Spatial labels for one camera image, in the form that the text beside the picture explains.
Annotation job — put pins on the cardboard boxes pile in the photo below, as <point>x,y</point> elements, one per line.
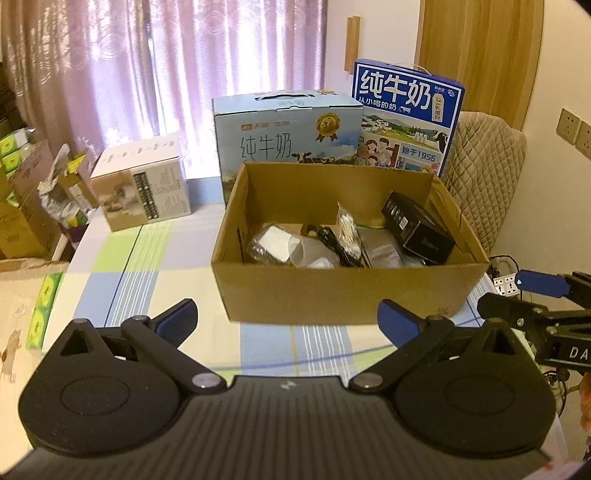
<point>44,196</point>

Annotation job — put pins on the dark blue milk carton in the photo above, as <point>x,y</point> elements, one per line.
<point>409,116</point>

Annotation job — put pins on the light blue milk carton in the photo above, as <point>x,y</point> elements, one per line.
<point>307,126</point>

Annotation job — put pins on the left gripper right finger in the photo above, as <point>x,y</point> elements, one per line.
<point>414,338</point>

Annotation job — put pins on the clear plastic bag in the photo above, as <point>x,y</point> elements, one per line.
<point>384,251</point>

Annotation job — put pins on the black shaver box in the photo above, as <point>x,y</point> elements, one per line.
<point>416,231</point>

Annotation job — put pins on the wall socket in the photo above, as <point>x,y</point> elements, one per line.
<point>575,132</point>

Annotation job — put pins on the brown cardboard box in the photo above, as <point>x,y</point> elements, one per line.
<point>304,243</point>

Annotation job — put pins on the white power strip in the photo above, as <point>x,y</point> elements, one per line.
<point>506,285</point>

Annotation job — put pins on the quilted beige chair cover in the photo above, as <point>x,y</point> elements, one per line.
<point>482,171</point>

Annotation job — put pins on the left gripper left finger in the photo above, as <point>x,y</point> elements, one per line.
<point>156,341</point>

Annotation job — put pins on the green tissue pack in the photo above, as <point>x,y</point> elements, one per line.
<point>42,310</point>

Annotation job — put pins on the white beige product box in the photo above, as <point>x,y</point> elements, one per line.
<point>142,182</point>

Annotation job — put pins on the wooden door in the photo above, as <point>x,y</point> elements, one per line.
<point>491,47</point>

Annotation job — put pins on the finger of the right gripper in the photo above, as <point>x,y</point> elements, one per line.
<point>527,316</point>
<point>575,287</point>

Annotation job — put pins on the clear cotton swab bag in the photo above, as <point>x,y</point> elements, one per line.
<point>347,232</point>

